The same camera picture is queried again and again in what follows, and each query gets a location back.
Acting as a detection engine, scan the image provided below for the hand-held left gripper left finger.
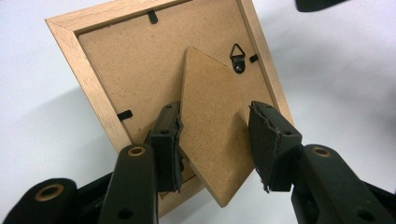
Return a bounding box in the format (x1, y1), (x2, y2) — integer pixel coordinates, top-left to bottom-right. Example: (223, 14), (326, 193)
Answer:
(148, 101), (185, 193)

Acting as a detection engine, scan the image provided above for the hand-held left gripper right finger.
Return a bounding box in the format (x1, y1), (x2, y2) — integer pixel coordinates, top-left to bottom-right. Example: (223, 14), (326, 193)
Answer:
(247, 100), (304, 194)

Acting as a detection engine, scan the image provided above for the wooden picture frame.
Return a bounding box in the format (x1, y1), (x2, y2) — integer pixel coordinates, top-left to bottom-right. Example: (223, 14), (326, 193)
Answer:
(45, 0), (295, 217)

